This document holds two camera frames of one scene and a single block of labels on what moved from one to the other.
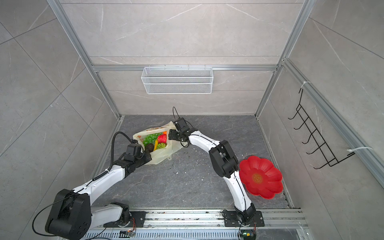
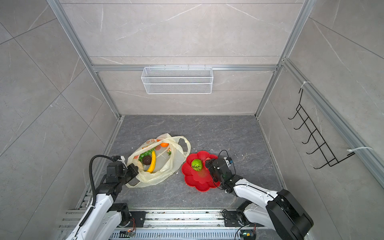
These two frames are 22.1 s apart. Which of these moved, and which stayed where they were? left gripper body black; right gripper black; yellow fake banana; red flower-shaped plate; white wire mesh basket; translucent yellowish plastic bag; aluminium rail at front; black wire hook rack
Moved: left gripper body black; red flower-shaped plate; yellow fake banana; right gripper black; translucent yellowish plastic bag
Stayed: white wire mesh basket; black wire hook rack; aluminium rail at front
